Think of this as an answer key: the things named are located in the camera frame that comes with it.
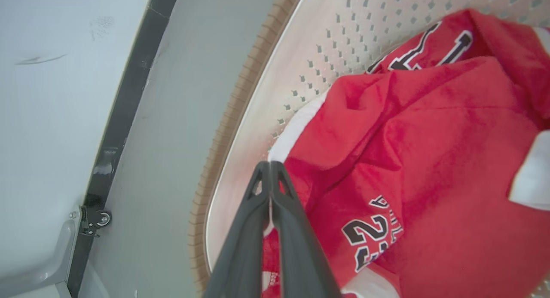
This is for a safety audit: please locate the red basketball jersey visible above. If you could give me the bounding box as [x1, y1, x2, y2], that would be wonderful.
[261, 8, 550, 298]

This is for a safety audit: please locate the grey plastic base bracket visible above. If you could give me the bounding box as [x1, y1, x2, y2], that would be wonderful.
[0, 208, 82, 298]

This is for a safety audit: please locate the small black caster wheel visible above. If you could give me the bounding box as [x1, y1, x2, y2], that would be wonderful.
[79, 206, 112, 237]

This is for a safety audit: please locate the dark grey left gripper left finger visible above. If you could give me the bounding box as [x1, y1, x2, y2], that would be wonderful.
[203, 161, 272, 298]

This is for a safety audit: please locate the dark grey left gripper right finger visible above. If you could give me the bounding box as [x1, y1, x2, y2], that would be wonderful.
[270, 161, 343, 298]

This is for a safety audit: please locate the cream perforated laundry basket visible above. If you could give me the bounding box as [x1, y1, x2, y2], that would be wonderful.
[188, 0, 550, 298]

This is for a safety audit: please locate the black baseboard strip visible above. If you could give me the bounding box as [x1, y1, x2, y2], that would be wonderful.
[67, 0, 183, 298]

